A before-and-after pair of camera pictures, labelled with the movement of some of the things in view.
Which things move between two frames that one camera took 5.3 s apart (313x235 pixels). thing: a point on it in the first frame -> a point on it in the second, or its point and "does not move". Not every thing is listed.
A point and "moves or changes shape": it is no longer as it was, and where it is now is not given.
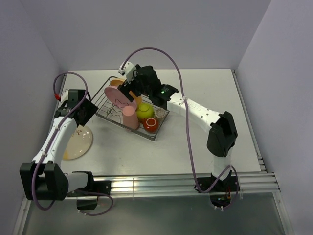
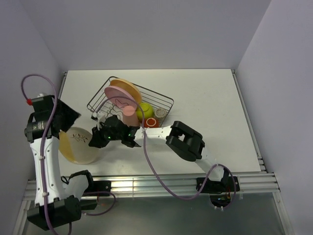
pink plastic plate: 118,98 does not move
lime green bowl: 145,110 does not move
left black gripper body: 89,109 -> 66,116
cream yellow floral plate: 79,143 moves or changes shape
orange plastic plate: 118,82 does not move
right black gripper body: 144,91 -> 103,136
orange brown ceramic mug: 150,125 does not move
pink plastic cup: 130,118 does not move
